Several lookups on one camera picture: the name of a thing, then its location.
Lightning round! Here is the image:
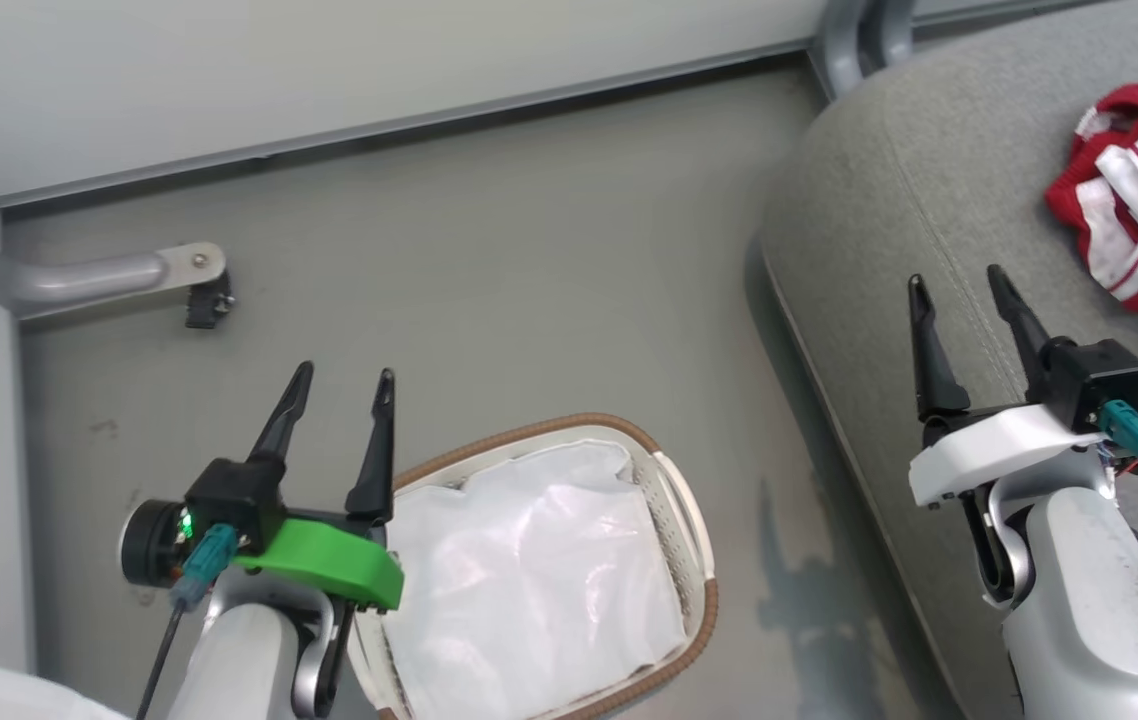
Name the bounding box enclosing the grey metal partition foot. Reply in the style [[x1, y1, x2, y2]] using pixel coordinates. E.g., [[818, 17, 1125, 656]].
[[873, 0, 921, 68], [808, 0, 876, 102], [0, 204, 228, 322]]

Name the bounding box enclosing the white brown-rimmed laundry basket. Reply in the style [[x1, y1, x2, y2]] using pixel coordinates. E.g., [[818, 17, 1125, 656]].
[[346, 411, 721, 720]]

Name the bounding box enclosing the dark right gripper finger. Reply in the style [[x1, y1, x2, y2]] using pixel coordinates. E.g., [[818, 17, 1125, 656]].
[[985, 263, 1057, 403], [907, 273, 973, 423]]

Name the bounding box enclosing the grey fabric sofa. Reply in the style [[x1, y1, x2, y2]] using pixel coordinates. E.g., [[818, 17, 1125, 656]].
[[758, 0, 1138, 720]]

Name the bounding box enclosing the grey partition bottom rail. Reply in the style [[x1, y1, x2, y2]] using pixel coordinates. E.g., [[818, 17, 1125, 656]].
[[0, 37, 816, 210]]

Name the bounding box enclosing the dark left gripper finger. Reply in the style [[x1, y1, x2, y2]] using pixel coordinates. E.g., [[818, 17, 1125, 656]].
[[344, 367, 398, 529], [246, 360, 316, 467]]

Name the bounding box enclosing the white plastic basket liner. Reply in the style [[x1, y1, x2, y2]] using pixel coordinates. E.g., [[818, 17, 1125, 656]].
[[383, 439, 691, 720]]

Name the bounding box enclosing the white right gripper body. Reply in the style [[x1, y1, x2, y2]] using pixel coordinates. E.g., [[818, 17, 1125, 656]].
[[908, 402, 1111, 509]]

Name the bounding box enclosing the black caster wheel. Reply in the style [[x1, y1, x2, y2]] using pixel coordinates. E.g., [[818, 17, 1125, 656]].
[[184, 284, 237, 331]]

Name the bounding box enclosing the teal plug left camera cable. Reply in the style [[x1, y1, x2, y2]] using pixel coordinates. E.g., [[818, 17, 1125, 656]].
[[133, 522, 241, 720]]

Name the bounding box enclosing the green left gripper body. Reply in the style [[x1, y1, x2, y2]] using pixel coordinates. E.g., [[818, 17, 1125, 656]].
[[229, 516, 406, 612]]

